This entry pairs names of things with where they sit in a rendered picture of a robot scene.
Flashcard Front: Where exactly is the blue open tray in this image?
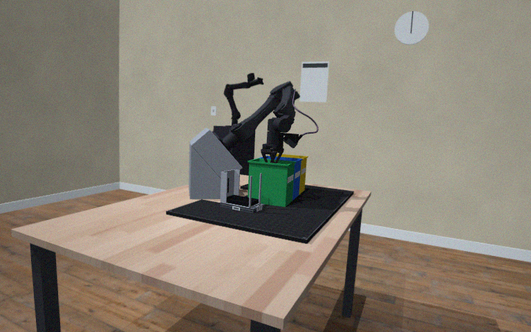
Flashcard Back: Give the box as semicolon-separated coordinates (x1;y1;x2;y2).
279;157;303;200

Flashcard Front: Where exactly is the yellow open-top bin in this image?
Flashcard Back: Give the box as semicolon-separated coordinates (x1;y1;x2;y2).
281;154;308;194

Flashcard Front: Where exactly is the green bin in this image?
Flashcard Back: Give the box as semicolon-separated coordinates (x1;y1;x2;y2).
248;158;296;207

